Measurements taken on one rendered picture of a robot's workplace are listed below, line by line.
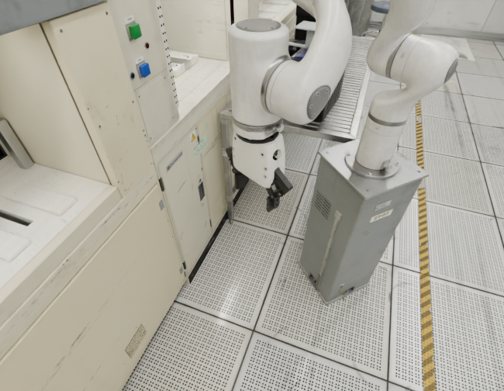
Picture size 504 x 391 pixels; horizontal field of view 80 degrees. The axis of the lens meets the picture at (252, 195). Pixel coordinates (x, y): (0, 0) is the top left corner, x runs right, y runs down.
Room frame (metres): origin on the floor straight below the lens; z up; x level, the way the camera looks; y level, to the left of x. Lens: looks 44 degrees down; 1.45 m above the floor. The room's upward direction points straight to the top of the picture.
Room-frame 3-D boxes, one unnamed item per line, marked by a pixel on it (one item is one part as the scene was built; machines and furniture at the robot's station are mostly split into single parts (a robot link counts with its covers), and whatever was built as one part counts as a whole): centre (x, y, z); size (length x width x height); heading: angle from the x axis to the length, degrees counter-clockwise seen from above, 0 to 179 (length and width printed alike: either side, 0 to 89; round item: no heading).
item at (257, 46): (0.45, -0.01, 1.26); 0.09 x 0.08 x 0.13; 45
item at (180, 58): (1.48, 0.40, 0.89); 0.22 x 0.21 x 0.04; 70
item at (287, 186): (0.42, -0.04, 1.08); 0.08 x 0.01 x 0.06; 45
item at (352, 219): (0.87, -0.44, 0.38); 0.28 x 0.28 x 0.76; 25
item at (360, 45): (1.73, -0.36, 0.38); 1.30 x 0.60 x 0.76; 160
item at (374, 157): (0.87, -0.44, 0.85); 0.19 x 0.19 x 0.18
